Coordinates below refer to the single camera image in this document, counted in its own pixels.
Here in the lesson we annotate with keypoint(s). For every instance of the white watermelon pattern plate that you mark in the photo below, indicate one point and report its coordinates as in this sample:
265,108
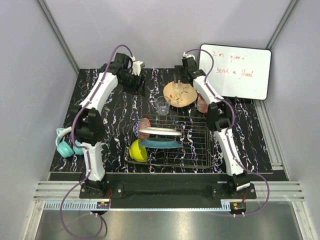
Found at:
160,131

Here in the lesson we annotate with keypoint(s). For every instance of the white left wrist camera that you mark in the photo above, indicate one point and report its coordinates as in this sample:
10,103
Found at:
137,67

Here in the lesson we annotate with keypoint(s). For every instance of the pink ceramic mug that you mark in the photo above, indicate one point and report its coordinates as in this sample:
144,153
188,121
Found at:
201,104

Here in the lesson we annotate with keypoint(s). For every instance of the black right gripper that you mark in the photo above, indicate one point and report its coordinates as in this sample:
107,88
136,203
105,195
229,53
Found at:
178,70

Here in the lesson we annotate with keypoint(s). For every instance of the blue red patterned bowl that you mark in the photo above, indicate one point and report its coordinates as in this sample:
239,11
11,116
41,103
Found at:
141,124

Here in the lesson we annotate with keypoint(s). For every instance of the yellow green bowl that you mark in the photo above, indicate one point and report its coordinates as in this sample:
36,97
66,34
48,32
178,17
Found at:
138,152

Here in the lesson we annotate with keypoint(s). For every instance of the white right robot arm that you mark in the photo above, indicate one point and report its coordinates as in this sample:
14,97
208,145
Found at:
220,119

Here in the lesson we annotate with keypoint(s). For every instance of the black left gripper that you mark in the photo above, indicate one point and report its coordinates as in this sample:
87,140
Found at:
136,87

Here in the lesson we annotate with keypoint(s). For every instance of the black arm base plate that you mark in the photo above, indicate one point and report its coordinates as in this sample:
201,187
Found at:
120,185

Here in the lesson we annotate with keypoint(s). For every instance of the white dry erase board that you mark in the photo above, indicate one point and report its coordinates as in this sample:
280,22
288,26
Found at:
237,71

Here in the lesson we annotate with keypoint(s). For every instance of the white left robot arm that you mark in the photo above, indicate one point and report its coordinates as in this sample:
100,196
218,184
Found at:
88,129

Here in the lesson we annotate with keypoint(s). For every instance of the black wire dish rack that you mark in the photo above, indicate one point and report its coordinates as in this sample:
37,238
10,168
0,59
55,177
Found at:
196,143

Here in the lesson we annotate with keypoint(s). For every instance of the left controller board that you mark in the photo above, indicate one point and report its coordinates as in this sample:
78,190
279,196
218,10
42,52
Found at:
103,205

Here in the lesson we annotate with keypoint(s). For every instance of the orange bird pattern plate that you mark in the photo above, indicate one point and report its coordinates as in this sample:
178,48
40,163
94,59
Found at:
180,94

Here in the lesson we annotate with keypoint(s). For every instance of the teal cat ear headphones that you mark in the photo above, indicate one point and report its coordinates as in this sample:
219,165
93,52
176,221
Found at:
62,147

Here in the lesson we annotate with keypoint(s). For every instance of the controller board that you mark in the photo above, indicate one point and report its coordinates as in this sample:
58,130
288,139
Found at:
238,206
103,205

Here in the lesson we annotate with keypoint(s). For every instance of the clear drinking glass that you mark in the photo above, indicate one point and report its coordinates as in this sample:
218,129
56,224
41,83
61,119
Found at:
162,104

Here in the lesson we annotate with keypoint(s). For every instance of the right controller board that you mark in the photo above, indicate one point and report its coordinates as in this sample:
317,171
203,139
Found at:
238,206

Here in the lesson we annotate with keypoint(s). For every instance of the teal scalloped plate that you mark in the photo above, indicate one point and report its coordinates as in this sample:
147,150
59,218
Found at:
160,143

